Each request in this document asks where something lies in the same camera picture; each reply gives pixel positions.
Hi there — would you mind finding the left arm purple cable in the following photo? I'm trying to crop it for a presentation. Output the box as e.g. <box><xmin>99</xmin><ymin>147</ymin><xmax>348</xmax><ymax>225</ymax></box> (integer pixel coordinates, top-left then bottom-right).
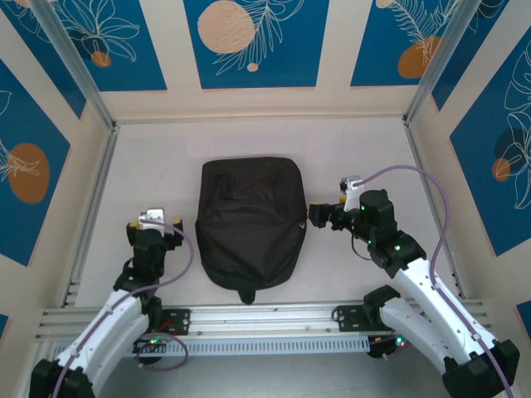
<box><xmin>51</xmin><ymin>218</ymin><xmax>196</xmax><ymax>398</ymax></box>

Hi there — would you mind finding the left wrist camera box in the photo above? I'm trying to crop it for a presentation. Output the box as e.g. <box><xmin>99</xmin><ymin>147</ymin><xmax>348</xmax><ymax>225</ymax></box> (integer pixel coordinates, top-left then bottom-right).
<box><xmin>138</xmin><ymin>206</ymin><xmax>168</xmax><ymax>230</ymax></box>

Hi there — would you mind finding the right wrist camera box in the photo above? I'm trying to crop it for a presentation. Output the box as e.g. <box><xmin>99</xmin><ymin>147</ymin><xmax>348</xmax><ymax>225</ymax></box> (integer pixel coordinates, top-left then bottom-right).
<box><xmin>339</xmin><ymin>176</ymin><xmax>366</xmax><ymax>208</ymax></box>

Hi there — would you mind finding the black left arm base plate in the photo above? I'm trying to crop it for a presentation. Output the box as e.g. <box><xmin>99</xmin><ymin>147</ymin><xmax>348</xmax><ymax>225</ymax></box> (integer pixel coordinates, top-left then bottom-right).
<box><xmin>143</xmin><ymin>308</ymin><xmax>192</xmax><ymax>337</ymax></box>

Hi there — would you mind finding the small controller circuit board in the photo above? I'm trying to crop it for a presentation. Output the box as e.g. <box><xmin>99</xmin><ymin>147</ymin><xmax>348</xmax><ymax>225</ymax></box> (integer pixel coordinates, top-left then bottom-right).
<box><xmin>368</xmin><ymin>334</ymin><xmax>410</xmax><ymax>361</ymax></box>
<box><xmin>132</xmin><ymin>336</ymin><xmax>172</xmax><ymax>354</ymax></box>

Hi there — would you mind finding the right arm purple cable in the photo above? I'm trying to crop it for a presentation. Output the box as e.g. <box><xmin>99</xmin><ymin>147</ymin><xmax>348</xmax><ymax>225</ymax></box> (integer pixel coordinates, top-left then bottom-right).
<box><xmin>358</xmin><ymin>164</ymin><xmax>514</xmax><ymax>398</ymax></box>

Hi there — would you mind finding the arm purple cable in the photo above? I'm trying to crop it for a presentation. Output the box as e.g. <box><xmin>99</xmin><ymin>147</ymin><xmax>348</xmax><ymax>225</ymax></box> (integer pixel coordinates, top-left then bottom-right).
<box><xmin>358</xmin><ymin>164</ymin><xmax>514</xmax><ymax>398</ymax></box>
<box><xmin>51</xmin><ymin>218</ymin><xmax>196</xmax><ymax>398</ymax></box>

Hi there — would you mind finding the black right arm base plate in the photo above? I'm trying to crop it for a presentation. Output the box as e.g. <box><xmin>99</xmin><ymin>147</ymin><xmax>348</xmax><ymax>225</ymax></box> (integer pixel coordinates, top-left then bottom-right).
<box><xmin>333</xmin><ymin>305</ymin><xmax>395</xmax><ymax>332</ymax></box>

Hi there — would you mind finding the black fabric backpack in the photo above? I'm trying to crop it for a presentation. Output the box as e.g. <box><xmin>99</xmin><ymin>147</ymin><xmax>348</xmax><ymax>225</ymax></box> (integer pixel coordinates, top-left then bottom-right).
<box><xmin>194</xmin><ymin>156</ymin><xmax>309</xmax><ymax>306</ymax></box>

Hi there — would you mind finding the grey metal panel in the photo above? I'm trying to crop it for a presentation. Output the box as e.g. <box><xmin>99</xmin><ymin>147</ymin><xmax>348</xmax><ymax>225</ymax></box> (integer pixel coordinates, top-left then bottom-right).
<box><xmin>39</xmin><ymin>334</ymin><xmax>499</xmax><ymax>398</ymax></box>

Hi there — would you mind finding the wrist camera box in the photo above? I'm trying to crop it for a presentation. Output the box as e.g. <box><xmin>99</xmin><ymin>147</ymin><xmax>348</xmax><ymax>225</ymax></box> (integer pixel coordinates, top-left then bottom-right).
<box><xmin>138</xmin><ymin>206</ymin><xmax>168</xmax><ymax>230</ymax></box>
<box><xmin>339</xmin><ymin>176</ymin><xmax>366</xmax><ymax>208</ymax></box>

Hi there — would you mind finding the aluminium side rail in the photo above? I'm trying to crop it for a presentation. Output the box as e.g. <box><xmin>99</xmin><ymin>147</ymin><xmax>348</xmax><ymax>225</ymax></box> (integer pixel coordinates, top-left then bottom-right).
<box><xmin>61</xmin><ymin>122</ymin><xmax>122</xmax><ymax>308</ymax></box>
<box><xmin>402</xmin><ymin>119</ymin><xmax>468</xmax><ymax>299</ymax></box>

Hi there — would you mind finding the thin black cable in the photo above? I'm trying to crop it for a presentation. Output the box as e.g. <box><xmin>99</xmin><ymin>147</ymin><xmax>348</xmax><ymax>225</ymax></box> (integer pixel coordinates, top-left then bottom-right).
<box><xmin>350</xmin><ymin>235</ymin><xmax>374</xmax><ymax>261</ymax></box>

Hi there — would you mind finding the aluminium frame post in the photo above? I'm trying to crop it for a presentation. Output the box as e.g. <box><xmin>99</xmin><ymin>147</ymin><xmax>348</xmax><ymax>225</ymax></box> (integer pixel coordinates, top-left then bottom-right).
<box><xmin>31</xmin><ymin>0</ymin><xmax>121</xmax><ymax>133</ymax></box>
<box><xmin>402</xmin><ymin>0</ymin><xmax>486</xmax><ymax>125</ymax></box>

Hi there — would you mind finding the slotted grey cable duct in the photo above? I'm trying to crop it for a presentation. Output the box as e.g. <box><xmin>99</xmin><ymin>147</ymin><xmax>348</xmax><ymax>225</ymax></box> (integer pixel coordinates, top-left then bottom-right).
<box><xmin>52</xmin><ymin>336</ymin><xmax>371</xmax><ymax>358</ymax></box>

